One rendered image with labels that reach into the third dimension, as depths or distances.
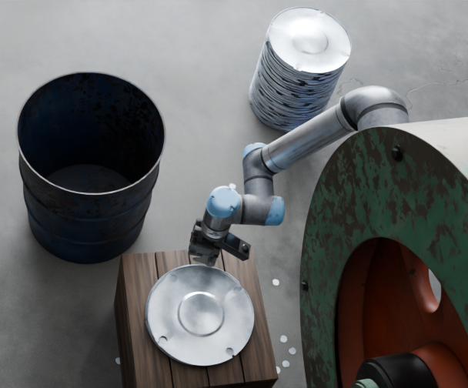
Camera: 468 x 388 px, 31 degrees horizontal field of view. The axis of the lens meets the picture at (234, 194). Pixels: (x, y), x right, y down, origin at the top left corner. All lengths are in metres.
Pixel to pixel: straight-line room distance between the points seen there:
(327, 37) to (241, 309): 1.08
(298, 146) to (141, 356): 0.69
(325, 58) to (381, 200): 1.71
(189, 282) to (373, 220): 1.15
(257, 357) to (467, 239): 1.35
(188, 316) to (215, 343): 0.10
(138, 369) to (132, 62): 1.34
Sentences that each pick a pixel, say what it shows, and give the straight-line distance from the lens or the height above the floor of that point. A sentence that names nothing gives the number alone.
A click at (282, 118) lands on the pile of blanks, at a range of 3.05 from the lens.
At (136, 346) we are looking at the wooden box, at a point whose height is 0.35.
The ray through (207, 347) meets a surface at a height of 0.37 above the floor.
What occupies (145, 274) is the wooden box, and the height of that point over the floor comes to 0.35.
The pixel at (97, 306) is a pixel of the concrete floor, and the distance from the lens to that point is 2.69.
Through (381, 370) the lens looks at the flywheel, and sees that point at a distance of 1.23.
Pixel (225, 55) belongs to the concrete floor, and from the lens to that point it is 3.28.
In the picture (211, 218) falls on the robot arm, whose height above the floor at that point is 0.68.
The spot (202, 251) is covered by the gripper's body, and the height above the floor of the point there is 0.49.
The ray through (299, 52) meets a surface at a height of 0.35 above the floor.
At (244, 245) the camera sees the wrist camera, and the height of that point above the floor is 0.52.
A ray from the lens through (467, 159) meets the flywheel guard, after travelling 1.06.
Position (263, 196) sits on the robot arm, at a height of 0.72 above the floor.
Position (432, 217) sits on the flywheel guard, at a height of 1.60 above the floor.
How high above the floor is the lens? 2.48
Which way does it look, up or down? 58 degrees down
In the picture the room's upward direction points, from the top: 20 degrees clockwise
